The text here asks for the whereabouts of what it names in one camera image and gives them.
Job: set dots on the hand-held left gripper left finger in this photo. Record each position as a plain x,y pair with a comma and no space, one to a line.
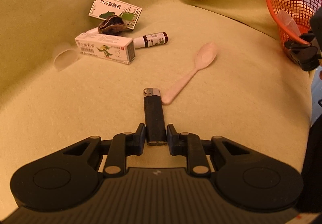
140,141

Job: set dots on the orange plastic mesh basket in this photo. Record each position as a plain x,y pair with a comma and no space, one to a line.
289,0

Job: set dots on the clear plastic wrapper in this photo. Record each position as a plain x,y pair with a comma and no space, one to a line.
286,21

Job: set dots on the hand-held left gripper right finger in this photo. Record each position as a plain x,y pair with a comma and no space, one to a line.
172,142

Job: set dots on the pink plastic spoon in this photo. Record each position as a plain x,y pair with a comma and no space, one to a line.
201,59

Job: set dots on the green and white medicine box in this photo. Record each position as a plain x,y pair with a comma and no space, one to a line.
110,6

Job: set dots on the black lighter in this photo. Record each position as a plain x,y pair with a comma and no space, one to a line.
154,116

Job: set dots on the dark cloth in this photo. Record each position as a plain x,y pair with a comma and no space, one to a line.
313,163

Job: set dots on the brown bottle with white cap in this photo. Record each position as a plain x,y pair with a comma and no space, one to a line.
153,40

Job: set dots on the dark brown hair scrunchie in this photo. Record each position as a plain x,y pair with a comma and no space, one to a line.
112,25

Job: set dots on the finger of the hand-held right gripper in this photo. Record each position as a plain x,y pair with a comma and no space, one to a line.
305,56
307,36

